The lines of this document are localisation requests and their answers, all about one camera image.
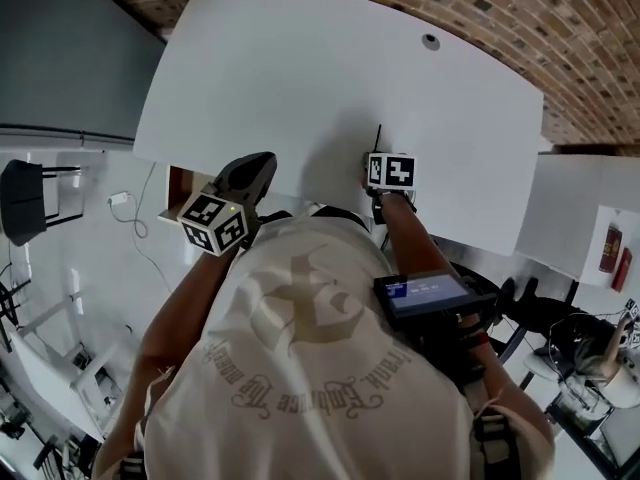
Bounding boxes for white desk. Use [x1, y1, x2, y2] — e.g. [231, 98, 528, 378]
[133, 0, 545, 258]

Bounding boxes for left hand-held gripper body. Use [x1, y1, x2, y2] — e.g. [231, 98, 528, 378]
[177, 181, 262, 258]

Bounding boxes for white metal-leg table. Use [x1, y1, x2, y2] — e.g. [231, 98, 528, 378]
[8, 325, 124, 442]

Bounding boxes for tall grey cabinet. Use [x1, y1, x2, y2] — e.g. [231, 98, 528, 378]
[0, 0, 167, 143]

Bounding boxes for person's white printed t-shirt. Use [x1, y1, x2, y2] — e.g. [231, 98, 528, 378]
[134, 212, 556, 480]

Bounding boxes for white power strip with cable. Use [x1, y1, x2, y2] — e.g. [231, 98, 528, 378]
[110, 160, 174, 289]

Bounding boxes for person's right forearm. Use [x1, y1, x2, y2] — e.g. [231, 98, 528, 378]
[380, 191, 481, 329]

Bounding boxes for black metal stand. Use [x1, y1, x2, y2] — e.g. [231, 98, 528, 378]
[0, 255, 32, 354]

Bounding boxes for black office chair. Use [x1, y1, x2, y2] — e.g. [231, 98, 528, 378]
[499, 275, 619, 369]

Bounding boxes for cluttered workbench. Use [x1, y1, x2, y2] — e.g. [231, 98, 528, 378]
[0, 382, 104, 480]

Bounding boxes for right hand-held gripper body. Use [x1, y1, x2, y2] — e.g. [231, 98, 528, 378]
[364, 153, 417, 225]

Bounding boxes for white drawer with wooden inside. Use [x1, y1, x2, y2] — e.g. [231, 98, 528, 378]
[157, 164, 206, 225]

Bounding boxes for black mount rig, red button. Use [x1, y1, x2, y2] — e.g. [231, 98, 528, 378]
[412, 312, 504, 389]

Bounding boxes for black thin-legged chair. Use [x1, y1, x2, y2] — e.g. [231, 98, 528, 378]
[0, 159, 84, 247]

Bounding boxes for person's left forearm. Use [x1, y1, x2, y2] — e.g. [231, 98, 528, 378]
[137, 245, 241, 369]

